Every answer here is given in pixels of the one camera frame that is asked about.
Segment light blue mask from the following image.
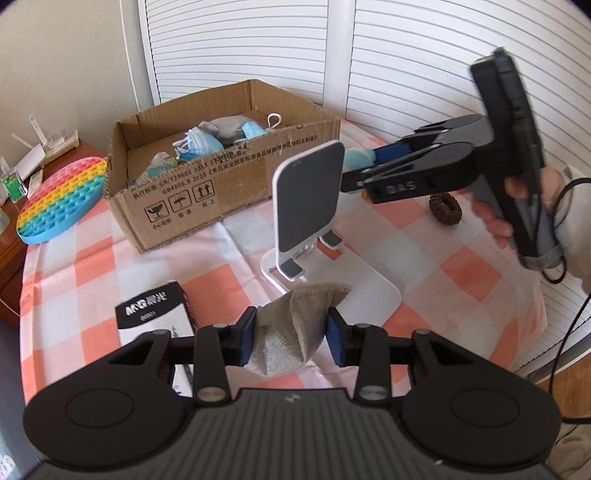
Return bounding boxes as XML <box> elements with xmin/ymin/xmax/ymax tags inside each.
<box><xmin>342</xmin><ymin>148</ymin><xmax>379</xmax><ymax>199</ymax></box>

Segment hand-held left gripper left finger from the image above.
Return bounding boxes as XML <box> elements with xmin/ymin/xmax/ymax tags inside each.
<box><xmin>106</xmin><ymin>307</ymin><xmax>259</xmax><ymax>407</ymax></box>

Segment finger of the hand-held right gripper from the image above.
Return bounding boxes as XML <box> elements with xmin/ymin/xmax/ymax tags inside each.
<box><xmin>373</xmin><ymin>131</ymin><xmax>437</xmax><ymax>166</ymax></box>
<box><xmin>340</xmin><ymin>148</ymin><xmax>435</xmax><ymax>193</ymax></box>

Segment white phone stand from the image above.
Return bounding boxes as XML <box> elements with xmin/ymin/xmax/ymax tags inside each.
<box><xmin>259</xmin><ymin>141</ymin><xmax>402</xmax><ymax>326</ymax></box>

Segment brown scrunchie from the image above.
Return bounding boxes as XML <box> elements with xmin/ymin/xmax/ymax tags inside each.
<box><xmin>428</xmin><ymin>193</ymin><xmax>463</xmax><ymax>227</ymax></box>

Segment rainbow pop-it toy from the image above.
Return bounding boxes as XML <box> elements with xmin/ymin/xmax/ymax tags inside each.
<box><xmin>16</xmin><ymin>156</ymin><xmax>108</xmax><ymax>244</ymax></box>

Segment white router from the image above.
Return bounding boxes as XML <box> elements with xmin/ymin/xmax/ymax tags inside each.
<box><xmin>11</xmin><ymin>115</ymin><xmax>47</xmax><ymax>176</ymax></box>

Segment pink checkered tablecloth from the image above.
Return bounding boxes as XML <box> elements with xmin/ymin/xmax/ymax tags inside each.
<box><xmin>18</xmin><ymin>122</ymin><xmax>550</xmax><ymax>402</ymax></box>

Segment pale grey cloth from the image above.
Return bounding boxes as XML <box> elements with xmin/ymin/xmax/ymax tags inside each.
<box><xmin>127</xmin><ymin>152</ymin><xmax>178</xmax><ymax>185</ymax></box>

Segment person's right hand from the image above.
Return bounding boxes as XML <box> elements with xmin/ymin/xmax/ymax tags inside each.
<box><xmin>471</xmin><ymin>166</ymin><xmax>572</xmax><ymax>252</ymax></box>

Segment brown cardboard box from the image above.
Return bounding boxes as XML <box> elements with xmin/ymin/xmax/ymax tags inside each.
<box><xmin>102</xmin><ymin>79</ymin><xmax>341</xmax><ymax>254</ymax></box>

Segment blue face mask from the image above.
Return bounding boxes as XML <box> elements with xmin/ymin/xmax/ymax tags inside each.
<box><xmin>174</xmin><ymin>128</ymin><xmax>227</xmax><ymax>160</ymax></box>
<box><xmin>233</xmin><ymin>113</ymin><xmax>283</xmax><ymax>141</ymax></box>

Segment black cable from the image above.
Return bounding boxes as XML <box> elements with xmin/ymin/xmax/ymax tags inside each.
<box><xmin>538</xmin><ymin>178</ymin><xmax>591</xmax><ymax>423</ymax></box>

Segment black and white pen box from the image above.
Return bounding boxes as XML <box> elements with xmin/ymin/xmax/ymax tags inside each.
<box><xmin>115</xmin><ymin>279</ymin><xmax>197</xmax><ymax>398</ymax></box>

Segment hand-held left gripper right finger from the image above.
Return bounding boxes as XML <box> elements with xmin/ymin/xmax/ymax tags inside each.
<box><xmin>324</xmin><ymin>308</ymin><xmax>472</xmax><ymax>402</ymax></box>

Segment white louvered shutters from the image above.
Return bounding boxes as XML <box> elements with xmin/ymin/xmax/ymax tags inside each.
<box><xmin>139</xmin><ymin>0</ymin><xmax>591</xmax><ymax>384</ymax></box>

